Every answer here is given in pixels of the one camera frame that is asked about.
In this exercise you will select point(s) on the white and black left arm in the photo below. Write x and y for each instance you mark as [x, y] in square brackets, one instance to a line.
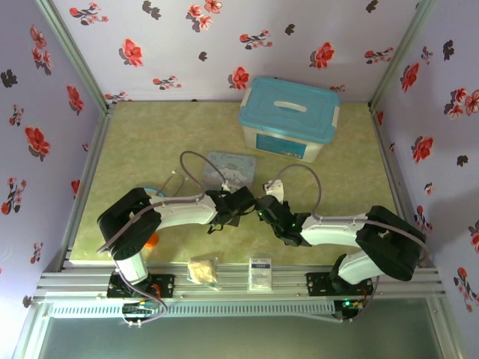
[179, 214]

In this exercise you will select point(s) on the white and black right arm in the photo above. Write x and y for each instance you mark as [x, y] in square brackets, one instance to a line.
[337, 232]

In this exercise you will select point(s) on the white paper packet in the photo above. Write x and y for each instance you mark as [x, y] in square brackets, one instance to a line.
[260, 273]

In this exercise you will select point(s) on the clear bag with beige contents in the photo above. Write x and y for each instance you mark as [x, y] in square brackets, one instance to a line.
[203, 271]

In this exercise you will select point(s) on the orange ball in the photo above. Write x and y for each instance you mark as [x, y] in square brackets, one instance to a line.
[152, 241]

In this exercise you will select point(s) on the blue lidded storage box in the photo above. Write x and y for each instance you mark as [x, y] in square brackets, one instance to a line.
[288, 112]

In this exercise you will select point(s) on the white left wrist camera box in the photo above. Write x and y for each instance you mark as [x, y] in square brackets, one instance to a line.
[225, 185]

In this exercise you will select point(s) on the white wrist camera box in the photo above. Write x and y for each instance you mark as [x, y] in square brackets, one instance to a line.
[275, 191]
[225, 185]

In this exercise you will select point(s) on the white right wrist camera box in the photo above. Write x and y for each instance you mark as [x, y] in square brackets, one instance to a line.
[275, 191]

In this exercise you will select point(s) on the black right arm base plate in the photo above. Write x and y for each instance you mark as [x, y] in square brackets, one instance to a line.
[318, 284]

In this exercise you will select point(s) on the aluminium frame front beam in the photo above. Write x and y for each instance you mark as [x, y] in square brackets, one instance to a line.
[232, 295]

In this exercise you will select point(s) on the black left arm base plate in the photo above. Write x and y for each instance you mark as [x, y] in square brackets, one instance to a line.
[164, 286]

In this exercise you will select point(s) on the aluminium frame side rail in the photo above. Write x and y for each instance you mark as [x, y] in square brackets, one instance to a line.
[88, 175]

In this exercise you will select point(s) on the aluminium frame corner post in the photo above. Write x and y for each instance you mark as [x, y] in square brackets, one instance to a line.
[71, 52]
[408, 45]

